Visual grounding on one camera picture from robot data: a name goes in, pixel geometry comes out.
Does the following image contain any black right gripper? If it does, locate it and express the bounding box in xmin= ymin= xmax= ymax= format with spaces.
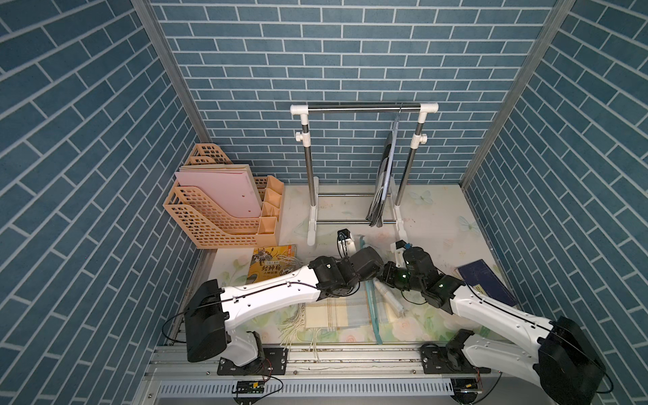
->
xmin=374 ymin=260 xmax=425 ymax=293

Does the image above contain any black white checkered scarf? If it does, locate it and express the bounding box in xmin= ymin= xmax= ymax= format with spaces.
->
xmin=366 ymin=126 xmax=398 ymax=228

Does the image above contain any pastel plaid scarf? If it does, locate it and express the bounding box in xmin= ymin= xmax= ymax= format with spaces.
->
xmin=281 ymin=280 xmax=406 ymax=344

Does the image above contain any green clothes hanger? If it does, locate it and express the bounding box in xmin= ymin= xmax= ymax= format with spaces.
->
xmin=356 ymin=234 xmax=385 ymax=345

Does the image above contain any light blue clothes hanger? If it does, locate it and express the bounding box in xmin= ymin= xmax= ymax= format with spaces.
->
xmin=379 ymin=103 xmax=403 ymax=222

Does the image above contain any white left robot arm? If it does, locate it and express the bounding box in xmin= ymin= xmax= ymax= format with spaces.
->
xmin=180 ymin=247 xmax=384 ymax=367

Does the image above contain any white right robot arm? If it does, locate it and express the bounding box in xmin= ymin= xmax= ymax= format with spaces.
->
xmin=377 ymin=243 xmax=608 ymax=404

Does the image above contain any dark blue notebook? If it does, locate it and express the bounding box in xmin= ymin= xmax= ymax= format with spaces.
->
xmin=457 ymin=259 xmax=519 ymax=306

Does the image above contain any yellow comic book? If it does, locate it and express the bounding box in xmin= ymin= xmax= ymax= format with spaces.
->
xmin=246 ymin=245 xmax=300 ymax=284

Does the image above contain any pink pressure file folder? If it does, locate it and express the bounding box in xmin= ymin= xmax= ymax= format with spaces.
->
xmin=175 ymin=171 xmax=263 ymax=219

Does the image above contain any orange plastic file organizer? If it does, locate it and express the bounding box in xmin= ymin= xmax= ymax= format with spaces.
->
xmin=164 ymin=143 xmax=285 ymax=249

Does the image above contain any white steel clothes rack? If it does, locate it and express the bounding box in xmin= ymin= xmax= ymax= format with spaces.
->
xmin=290 ymin=101 xmax=440 ymax=246

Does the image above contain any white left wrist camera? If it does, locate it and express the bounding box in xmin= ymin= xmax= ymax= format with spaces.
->
xmin=337 ymin=229 xmax=357 ymax=259

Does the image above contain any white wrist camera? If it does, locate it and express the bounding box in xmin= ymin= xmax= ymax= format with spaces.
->
xmin=337 ymin=229 xmax=357 ymax=259
xmin=390 ymin=240 xmax=412 ymax=268

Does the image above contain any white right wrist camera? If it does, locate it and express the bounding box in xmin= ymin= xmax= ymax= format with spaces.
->
xmin=390 ymin=240 xmax=412 ymax=268

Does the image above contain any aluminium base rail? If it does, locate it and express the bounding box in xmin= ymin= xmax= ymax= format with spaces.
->
xmin=135 ymin=344 xmax=486 ymax=404

